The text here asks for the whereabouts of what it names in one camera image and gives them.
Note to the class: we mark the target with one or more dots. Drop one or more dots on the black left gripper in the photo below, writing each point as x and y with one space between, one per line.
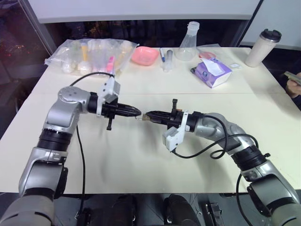
110 109

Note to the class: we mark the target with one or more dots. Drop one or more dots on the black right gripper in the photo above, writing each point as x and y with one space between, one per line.
175 117

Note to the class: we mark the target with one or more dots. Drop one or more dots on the silver padlock key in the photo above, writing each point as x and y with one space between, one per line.
139 117

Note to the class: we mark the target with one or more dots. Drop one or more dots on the small brass padlock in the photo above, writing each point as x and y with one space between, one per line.
145 117

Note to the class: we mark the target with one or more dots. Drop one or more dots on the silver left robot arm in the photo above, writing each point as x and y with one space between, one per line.
61 110

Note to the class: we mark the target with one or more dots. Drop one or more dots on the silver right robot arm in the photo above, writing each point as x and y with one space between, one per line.
211 127

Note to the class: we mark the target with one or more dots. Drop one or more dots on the bystander hand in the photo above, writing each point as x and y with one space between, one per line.
295 89

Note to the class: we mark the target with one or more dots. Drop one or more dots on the pink plastic tube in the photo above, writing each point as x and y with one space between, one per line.
110 64

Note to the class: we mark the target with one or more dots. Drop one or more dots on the pink plastic bowl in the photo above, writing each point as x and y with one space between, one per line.
143 55

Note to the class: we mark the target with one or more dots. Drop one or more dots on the purple tissue pack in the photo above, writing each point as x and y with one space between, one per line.
211 75

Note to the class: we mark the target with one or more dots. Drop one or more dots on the clear plastic bag of labware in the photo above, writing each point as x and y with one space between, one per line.
94 54

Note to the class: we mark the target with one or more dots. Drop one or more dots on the yellow plastic bottle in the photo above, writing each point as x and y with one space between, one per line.
84 58

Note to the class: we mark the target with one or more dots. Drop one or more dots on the clear conical flask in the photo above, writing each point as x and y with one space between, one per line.
188 47

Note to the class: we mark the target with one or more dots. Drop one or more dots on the red petri dish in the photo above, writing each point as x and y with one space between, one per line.
207 54

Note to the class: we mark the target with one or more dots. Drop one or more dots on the dark rounded shape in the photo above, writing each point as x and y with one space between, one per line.
125 209
179 209

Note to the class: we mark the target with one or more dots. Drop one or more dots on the black rectangular box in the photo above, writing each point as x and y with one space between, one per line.
212 214

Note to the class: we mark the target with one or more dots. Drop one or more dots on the cream tumbler with black lid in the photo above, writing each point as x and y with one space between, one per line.
257 51

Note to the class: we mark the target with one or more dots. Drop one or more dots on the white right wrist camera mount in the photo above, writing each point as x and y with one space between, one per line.
174 137

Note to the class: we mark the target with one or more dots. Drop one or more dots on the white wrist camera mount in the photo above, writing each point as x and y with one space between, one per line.
107 90
174 137

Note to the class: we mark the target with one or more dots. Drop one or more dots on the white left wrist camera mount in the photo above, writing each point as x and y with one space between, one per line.
107 90

